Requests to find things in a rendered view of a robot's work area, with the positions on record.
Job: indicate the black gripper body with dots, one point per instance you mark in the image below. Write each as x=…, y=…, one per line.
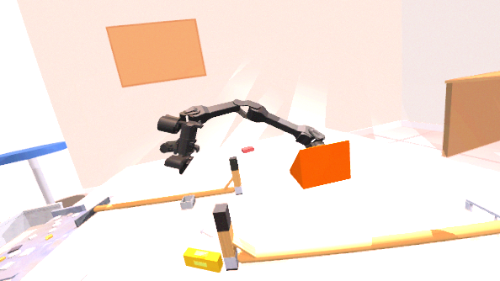
x=185, y=149

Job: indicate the yellow rectangular bar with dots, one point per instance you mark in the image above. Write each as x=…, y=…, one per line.
x=203, y=259

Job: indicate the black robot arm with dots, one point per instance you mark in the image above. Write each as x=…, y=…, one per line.
x=197, y=115

